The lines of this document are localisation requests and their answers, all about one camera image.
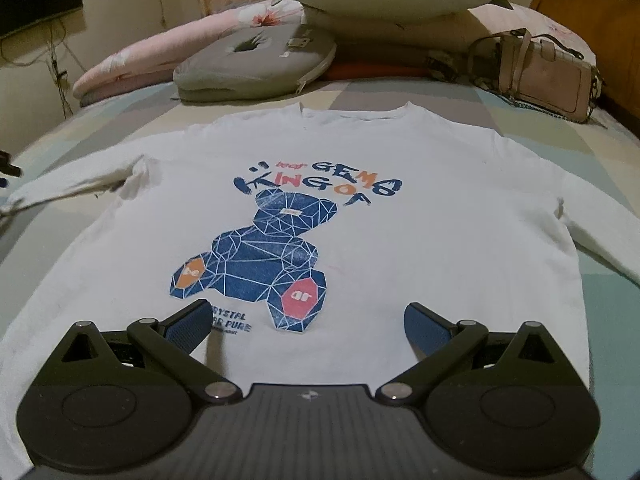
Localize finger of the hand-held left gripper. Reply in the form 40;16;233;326
0;150;22;179

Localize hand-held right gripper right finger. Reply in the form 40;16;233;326
374;302;557;406

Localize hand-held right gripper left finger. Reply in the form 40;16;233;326
60;298;244;406

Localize white printed sweatshirt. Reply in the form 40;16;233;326
0;101;640;480

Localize pink floral quilt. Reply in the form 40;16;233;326
72;0;596;106

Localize grey cushion with hole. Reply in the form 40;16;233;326
172;24;337;103

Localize pink handbag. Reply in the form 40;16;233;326
467;29;606;124

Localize beige pillow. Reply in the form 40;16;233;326
300;7;501;43

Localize wooden headboard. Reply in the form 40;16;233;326
530;0;640;111

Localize black wall cables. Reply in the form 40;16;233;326
0;10;81;111

